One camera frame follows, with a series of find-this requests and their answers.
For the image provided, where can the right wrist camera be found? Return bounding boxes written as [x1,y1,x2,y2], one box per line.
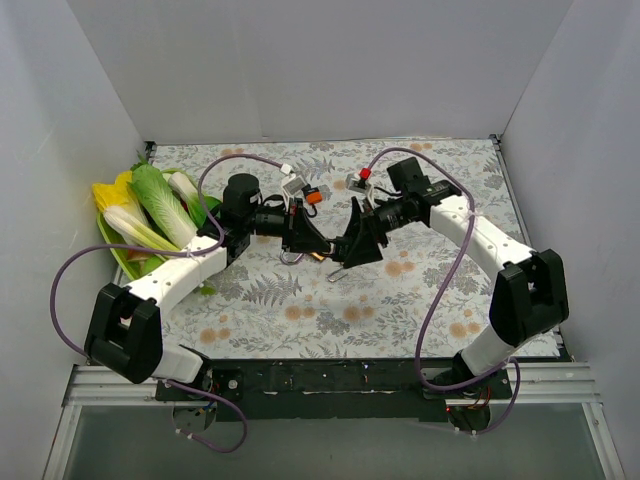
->
[346,168,374,206]

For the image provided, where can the black Kaijing padlock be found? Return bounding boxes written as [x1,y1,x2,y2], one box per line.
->
[326,237,349,262]

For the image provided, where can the yellow-leaf cabbage toy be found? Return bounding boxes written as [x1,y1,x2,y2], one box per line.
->
[91,170,179,252]

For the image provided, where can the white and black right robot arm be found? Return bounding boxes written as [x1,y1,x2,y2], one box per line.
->
[330,153,569,398]

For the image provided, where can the floral patterned table mat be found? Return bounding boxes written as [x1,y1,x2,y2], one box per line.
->
[153,138,523,359]

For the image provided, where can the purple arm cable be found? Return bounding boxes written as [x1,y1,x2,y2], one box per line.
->
[367,147,522,435]
[51,153,294,454]

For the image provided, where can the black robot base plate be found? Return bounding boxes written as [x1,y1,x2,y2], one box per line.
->
[154,357,519,424]

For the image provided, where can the orange and black padlock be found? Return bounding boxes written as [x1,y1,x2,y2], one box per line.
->
[302,184,323,218]

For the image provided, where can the large brass padlock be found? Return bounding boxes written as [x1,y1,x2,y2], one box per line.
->
[279,251,326,266]

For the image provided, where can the green vegetable tray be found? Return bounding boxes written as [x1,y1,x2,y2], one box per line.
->
[96,167,221,293]

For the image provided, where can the bok choy toy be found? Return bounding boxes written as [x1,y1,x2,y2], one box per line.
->
[165,171,220,227]

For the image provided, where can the napa cabbage toy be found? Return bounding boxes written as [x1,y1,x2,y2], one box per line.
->
[130,164,197,250]

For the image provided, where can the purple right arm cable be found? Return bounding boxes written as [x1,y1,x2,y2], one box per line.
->
[367,147,522,435]

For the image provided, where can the aluminium frame rail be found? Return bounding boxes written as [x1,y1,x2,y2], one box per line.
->
[44,363,626,479]

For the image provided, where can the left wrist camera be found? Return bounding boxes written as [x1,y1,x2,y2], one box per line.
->
[280,163,307,207]

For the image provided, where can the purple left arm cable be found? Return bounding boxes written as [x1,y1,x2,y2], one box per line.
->
[51,153,294,454]

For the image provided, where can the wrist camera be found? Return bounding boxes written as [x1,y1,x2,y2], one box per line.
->
[346,168,374,206]
[280,163,307,207]

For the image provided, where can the small brass padlock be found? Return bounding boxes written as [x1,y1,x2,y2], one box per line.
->
[327,268,348,283]

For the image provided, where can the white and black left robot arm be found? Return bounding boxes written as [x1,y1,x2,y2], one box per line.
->
[84,173,331,400]

